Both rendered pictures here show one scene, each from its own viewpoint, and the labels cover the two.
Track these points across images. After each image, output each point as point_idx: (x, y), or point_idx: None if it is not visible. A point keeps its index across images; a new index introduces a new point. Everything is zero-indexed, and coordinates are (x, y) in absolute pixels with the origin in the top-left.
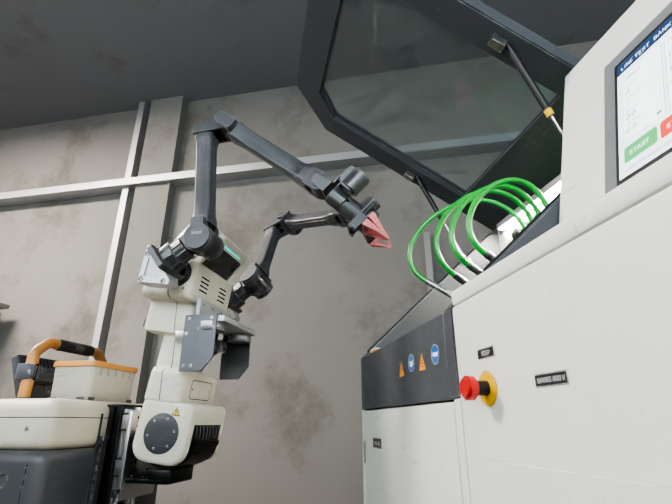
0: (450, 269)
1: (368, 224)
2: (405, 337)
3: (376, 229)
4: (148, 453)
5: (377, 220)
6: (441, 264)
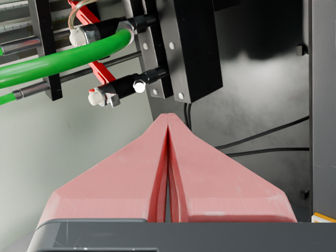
0: (119, 31)
1: (227, 172)
2: None
3: (192, 139)
4: None
5: (117, 157)
6: (121, 39)
